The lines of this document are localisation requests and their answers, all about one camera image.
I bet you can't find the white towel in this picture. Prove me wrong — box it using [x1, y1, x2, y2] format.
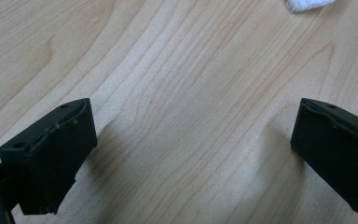
[284, 0, 337, 13]

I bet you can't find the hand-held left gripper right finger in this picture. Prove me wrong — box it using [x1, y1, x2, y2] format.
[290, 97, 358, 215]

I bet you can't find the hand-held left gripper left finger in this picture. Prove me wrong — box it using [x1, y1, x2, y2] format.
[0, 98, 98, 216]

